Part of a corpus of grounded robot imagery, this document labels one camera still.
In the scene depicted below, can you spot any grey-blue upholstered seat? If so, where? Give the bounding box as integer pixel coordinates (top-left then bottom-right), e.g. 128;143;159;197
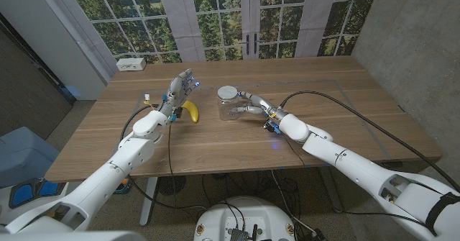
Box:
0;126;60;188

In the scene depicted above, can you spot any white table leg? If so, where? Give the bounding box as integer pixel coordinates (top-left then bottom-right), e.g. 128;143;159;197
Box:
139;176;159;227

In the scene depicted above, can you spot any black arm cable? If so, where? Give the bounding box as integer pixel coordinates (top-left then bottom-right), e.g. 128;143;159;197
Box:
279;90;460;194
119;105;208;213

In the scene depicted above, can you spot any silver jar lid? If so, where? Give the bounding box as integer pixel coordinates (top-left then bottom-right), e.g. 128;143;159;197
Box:
216;85;239;101

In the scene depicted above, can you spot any white base with blue pads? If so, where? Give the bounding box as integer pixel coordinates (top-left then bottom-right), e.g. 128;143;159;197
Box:
0;177;69;228

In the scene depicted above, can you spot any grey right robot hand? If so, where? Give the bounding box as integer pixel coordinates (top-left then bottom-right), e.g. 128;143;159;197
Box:
231;91;289;124

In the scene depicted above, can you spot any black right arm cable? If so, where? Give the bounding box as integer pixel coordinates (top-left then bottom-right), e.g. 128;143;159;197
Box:
279;90;460;194

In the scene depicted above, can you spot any clear plastic jar body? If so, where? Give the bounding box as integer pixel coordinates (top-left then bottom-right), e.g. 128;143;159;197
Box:
216;95;241;122

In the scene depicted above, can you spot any round black floor fan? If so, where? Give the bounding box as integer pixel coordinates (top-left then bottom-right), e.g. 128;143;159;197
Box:
157;175;187;196

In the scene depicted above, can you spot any printed window forest backdrop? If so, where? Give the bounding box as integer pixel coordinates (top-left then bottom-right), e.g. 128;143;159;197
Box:
63;0;381;64

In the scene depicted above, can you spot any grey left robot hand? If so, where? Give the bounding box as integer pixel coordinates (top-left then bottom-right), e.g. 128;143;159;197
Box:
157;68;201;119

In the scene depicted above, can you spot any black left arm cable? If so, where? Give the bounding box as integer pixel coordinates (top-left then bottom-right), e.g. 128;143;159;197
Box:
119;105;208;213

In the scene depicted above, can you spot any yellow toy banana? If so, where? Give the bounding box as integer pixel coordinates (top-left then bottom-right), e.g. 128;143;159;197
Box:
181;100;200;124

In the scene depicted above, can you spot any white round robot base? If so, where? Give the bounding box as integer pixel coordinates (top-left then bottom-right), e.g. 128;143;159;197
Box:
193;196;296;241

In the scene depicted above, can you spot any white power outlet box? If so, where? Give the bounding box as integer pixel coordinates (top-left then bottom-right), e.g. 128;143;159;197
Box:
116;57;147;72

